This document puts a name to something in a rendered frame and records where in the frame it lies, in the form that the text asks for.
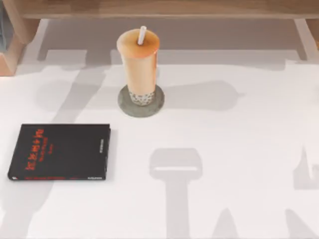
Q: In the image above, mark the grey round coaster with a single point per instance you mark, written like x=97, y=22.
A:
x=157, y=104

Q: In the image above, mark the orange bubble tea cup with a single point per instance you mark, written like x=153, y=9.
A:
x=139, y=67

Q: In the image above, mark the black book with red lettering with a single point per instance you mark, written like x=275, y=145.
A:
x=62, y=154

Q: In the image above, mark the wooden shelf unit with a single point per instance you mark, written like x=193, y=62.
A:
x=159, y=8

